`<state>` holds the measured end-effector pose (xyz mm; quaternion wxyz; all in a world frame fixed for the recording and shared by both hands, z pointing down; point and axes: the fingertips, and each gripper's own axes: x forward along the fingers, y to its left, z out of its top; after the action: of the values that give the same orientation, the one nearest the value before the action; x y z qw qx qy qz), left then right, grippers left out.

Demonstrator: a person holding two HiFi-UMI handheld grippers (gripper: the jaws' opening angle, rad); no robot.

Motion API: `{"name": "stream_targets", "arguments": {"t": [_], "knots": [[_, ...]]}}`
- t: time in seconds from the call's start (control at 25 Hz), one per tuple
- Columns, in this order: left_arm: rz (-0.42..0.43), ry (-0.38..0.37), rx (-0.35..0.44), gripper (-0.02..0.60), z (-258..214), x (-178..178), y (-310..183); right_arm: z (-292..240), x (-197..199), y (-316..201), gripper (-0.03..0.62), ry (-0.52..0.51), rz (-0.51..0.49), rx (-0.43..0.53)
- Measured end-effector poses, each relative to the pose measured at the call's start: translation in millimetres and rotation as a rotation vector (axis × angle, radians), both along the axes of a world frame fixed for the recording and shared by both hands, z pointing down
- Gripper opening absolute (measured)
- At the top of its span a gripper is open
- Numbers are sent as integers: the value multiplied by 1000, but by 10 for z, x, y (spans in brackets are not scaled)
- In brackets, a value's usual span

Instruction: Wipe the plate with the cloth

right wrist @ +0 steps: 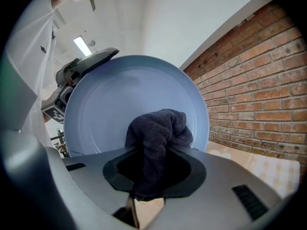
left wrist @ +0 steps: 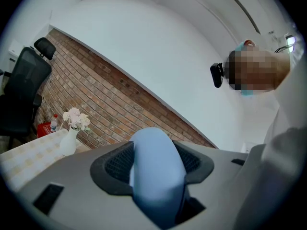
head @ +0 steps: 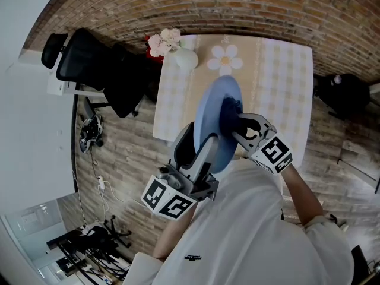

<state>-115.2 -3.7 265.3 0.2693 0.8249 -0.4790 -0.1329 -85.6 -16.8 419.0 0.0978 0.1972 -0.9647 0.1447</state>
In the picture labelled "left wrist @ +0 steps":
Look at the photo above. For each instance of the clear bottle with red cap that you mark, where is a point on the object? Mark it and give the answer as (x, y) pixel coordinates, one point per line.
(54, 124)

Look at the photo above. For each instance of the person's head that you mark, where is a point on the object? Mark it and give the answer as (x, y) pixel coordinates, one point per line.
(259, 71)

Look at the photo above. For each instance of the table with beige tablecloth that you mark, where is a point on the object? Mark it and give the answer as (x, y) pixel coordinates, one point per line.
(28, 159)

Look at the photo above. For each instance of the red box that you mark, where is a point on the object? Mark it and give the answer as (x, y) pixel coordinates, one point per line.
(44, 129)

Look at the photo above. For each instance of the white cabinet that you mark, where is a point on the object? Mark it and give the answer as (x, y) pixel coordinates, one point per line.
(15, 49)

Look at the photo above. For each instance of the big blue plate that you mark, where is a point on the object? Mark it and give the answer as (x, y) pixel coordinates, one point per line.
(156, 171)

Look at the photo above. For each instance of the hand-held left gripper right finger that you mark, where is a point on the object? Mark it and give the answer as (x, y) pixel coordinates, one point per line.
(216, 176)

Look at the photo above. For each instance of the pale pink flower bunch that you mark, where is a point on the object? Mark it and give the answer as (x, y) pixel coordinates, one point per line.
(75, 118)

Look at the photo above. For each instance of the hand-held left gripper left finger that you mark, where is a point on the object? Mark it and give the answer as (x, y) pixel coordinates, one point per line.
(72, 176)

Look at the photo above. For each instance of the black head camera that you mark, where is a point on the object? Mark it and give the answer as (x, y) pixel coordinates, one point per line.
(217, 75)

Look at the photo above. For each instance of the person's white shirt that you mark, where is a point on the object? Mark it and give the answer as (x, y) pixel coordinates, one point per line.
(287, 104)

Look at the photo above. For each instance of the blue face mask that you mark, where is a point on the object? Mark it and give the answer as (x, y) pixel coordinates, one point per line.
(239, 47)

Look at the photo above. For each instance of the black mesh office chair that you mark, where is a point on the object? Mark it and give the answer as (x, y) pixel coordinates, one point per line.
(24, 85)

